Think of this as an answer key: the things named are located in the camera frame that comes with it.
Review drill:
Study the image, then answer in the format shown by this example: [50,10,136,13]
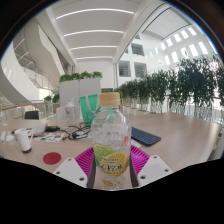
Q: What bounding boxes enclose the white power strip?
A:
[0,130,8,143]

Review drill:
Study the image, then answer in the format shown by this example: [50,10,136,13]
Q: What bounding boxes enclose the group of ceiling light strips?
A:
[54,7,136,61]

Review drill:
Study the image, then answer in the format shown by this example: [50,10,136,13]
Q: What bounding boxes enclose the small potted plants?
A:
[43,92,61,115]

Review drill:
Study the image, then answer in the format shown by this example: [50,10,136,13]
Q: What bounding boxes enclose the open printed booklet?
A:
[14,120,50,137]

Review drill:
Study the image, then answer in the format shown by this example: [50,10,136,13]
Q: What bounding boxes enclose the tangled black cables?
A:
[62,122,92,141]

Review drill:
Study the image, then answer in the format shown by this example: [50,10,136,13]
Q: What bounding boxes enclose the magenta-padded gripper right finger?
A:
[129,144,174,188]

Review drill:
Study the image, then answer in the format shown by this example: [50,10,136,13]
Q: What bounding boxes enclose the white ceramic mug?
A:
[14,128,35,154]

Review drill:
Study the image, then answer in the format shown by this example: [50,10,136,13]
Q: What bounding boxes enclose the green cat-print tote bag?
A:
[79,94,101,128]

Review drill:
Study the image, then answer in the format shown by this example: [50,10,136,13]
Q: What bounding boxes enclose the white computer mouse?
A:
[5,133,16,143]

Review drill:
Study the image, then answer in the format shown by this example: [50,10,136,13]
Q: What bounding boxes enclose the black chair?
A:
[24,110,40,120]

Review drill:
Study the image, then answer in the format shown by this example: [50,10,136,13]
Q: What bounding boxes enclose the flat round red coaster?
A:
[42,151,62,165]

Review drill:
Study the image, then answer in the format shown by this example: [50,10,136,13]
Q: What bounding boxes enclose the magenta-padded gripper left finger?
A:
[53,146,98,190]

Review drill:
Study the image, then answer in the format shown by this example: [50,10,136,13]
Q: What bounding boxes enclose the colourful sticker sheet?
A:
[34,131,66,144]

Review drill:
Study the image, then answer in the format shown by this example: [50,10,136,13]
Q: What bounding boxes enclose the small black box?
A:
[45,125,61,132]

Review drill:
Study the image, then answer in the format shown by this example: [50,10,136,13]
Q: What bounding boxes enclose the white planter wall with greenery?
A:
[58,70,103,108]

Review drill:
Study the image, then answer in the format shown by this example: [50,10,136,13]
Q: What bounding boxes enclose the clear shaker bottle white lid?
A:
[64,99,77,127]

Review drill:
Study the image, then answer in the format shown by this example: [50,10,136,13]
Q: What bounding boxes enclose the clear lemon drink bottle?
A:
[91,92,132,191]

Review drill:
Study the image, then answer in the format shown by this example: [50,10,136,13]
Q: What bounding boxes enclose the row of green trees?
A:
[113,55,224,119]

